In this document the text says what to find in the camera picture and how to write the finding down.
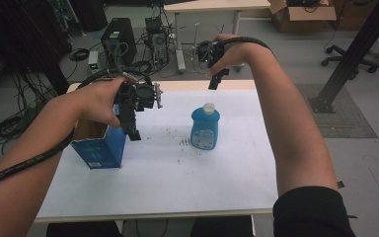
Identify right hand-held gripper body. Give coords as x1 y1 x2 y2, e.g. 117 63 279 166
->
195 39 227 69

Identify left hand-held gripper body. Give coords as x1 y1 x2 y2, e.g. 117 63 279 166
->
115 80 164 114

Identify blue cardboard box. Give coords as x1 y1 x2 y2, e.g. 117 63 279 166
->
70 104 128 171

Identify blue bottle with white cap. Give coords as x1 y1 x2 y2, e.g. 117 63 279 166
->
189 102 221 151

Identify person's right hand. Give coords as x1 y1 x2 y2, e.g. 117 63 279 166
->
206 34 271 78

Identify person's left hand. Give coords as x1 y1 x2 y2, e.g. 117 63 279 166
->
54 76 128 129

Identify white background table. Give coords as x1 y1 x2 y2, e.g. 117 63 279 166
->
162 0 272 74

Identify open computer case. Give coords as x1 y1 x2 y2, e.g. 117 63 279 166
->
144 16 173 65

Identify small white device green light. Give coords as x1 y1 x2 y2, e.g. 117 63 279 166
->
87 50 100 74

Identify black computer tower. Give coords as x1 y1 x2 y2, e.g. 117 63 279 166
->
100 17 138 67

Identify open brown cardboard box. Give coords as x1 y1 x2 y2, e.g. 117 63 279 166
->
267 0 338 34

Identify black office chair base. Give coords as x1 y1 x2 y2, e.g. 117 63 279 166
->
320 43 379 74

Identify grey floor mat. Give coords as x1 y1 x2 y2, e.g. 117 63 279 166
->
295 82 379 139

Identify dark curtain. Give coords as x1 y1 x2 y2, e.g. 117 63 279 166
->
0 0 74 97

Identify person's black sleeve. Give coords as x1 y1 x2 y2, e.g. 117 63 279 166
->
271 186 357 237

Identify black sleeved right gripper cable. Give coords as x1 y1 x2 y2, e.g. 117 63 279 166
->
214 36 274 54

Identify coiled black cable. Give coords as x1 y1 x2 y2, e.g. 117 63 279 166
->
68 47 91 62

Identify bundle of black floor cables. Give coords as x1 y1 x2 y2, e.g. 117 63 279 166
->
0 70 58 156

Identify black metal post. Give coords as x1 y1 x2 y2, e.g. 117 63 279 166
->
309 0 379 115

